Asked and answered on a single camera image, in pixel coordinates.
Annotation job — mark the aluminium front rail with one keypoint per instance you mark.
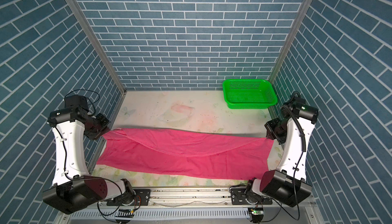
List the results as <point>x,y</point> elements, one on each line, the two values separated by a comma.
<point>173,197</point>

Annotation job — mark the white slotted cable duct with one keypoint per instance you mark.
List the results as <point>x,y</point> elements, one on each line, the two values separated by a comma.
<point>161,214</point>

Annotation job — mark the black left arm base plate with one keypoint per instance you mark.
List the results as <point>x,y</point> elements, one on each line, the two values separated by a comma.
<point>139,198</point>

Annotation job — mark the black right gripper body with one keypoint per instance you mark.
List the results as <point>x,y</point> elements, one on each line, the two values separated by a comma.
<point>275,128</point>

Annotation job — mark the aluminium right corner post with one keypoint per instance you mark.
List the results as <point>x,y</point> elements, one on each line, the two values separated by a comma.
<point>290,38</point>

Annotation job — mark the aluminium corner post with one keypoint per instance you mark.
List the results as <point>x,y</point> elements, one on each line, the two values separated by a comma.
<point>290,38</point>
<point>86,27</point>

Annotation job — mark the floral table mat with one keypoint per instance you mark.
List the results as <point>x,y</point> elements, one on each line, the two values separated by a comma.
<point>197,111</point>

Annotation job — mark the pink long pants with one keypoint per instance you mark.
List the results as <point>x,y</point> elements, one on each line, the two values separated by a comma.
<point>193,154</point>

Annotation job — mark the aluminium left corner post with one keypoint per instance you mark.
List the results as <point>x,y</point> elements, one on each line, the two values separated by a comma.
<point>86,27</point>

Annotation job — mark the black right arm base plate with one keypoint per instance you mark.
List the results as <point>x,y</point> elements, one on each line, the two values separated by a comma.
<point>240,197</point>

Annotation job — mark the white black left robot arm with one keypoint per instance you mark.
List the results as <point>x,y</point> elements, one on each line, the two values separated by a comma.
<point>73,187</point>

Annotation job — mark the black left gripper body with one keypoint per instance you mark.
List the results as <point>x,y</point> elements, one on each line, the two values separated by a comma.
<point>97,125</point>

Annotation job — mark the green plastic basket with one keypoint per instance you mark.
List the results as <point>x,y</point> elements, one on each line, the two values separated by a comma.
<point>249,94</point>

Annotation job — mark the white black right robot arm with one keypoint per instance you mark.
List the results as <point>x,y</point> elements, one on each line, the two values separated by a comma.
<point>287,183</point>

